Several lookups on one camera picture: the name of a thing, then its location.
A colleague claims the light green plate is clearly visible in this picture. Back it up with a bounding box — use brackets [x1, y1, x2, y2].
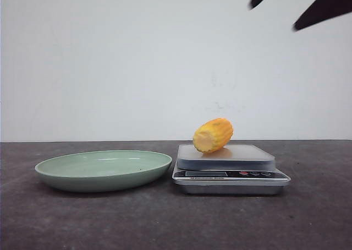
[35, 150, 172, 193]

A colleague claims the silver digital kitchen scale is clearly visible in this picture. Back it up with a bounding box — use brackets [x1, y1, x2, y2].
[172, 144, 291, 195]

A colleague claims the yellow corn cob piece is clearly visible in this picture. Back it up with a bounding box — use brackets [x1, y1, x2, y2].
[193, 118, 233, 153]

